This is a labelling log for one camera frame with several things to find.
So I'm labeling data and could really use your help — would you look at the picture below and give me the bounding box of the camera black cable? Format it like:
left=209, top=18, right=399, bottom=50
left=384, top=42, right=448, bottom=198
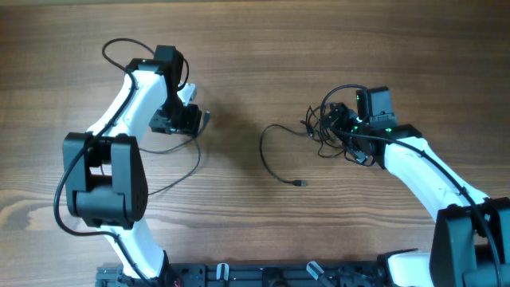
left=53, top=37, right=190, bottom=287
left=319, top=84, right=505, bottom=287

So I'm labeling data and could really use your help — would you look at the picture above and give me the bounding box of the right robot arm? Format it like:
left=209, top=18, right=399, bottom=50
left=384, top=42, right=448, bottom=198
left=319, top=85, right=509, bottom=286

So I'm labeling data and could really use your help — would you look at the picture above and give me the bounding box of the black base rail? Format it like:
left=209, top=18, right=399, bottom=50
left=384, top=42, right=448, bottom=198
left=96, top=261, right=392, bottom=287

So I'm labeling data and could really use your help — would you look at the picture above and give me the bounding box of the left camera black cable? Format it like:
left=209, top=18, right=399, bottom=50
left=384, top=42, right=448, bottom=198
left=53, top=37, right=190, bottom=287

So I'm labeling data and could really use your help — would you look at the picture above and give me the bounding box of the black USB cable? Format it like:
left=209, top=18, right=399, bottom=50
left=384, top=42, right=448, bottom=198
left=137, top=101, right=378, bottom=197

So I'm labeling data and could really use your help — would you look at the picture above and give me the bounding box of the right camera black cable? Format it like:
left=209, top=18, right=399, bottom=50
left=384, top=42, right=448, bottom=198
left=319, top=84, right=505, bottom=287

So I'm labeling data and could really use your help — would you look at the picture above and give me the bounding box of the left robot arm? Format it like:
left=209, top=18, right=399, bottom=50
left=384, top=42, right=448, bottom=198
left=53, top=45, right=210, bottom=286

